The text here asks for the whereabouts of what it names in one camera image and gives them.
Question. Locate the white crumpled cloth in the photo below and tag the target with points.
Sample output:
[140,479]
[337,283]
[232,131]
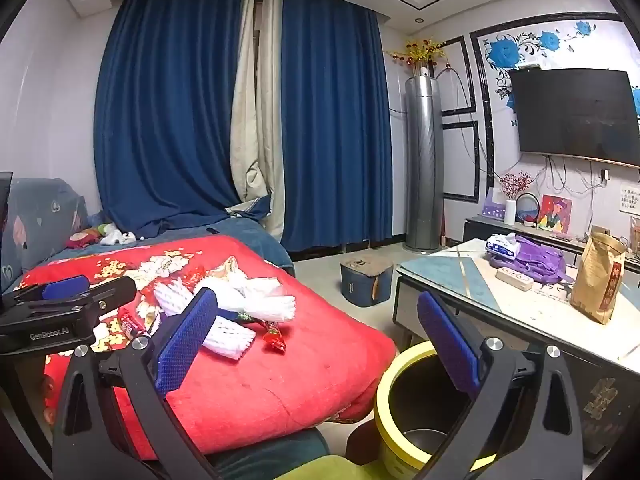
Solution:
[117,236]

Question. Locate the narrow blue curtain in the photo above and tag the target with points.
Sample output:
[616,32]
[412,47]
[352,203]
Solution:
[335,135]

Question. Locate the white power strip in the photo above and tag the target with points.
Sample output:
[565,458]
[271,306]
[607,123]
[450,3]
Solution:
[515,279]

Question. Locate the round framed ornament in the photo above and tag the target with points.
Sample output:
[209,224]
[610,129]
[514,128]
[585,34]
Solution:
[529,209]

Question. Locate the blue flower wall decal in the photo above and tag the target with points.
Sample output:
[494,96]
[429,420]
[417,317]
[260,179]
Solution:
[502,52]

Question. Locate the purple fabric bag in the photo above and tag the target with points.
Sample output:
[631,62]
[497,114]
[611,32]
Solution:
[540,260]

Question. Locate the long red snack wrapper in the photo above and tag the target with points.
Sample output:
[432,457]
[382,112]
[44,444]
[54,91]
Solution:
[131,324]

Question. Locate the white and blue tissue pack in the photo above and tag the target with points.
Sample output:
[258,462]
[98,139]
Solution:
[502,245]

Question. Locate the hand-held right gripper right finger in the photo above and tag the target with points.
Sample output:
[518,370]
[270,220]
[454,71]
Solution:
[447,345]

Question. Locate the yellow rimmed trash bin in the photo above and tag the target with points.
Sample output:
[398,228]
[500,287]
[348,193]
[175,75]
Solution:
[425,400]

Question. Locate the wide blue curtain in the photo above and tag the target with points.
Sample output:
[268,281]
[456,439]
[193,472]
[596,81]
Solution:
[165,110]

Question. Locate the white paper wall note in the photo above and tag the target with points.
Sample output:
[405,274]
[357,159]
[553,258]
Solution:
[631,199]

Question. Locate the colourful painting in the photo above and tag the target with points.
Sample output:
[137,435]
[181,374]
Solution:
[555,214]

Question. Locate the red floral blanket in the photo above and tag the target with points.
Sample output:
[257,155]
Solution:
[280,375]

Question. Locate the dark television stand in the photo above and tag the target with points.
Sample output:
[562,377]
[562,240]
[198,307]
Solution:
[475,227]

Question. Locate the brown paper bag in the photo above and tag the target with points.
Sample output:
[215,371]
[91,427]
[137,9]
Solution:
[597,280]

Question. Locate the red candy wrapper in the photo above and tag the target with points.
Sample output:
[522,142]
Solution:
[274,340]

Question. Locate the beige curtain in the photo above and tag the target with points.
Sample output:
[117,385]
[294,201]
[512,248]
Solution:
[255,110]

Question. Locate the black wall television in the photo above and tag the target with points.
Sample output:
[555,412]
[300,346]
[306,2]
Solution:
[575,115]

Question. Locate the white vase with red flowers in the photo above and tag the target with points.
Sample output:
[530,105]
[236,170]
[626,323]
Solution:
[510,210]

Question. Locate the white foam fruit net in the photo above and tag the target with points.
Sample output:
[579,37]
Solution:
[227,340]
[260,287]
[175,295]
[265,307]

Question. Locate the red plush toy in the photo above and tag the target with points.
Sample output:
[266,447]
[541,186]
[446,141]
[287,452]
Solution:
[82,238]

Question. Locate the silver tower air conditioner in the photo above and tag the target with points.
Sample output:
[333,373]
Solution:
[424,160]

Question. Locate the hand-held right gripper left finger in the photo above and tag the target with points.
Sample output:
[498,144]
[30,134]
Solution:
[182,345]

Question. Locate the green fleece clothing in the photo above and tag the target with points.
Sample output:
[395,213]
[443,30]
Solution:
[340,470]

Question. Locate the blue and white coffee table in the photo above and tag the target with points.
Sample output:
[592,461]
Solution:
[440,270]

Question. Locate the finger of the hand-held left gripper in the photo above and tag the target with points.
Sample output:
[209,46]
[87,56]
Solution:
[65,287]
[112,295]

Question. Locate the purple gift box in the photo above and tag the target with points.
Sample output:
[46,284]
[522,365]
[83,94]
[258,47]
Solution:
[492,207]

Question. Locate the blue storage stool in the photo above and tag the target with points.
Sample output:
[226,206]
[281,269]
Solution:
[362,280]

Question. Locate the black flat panel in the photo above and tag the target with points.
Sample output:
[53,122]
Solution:
[5,200]

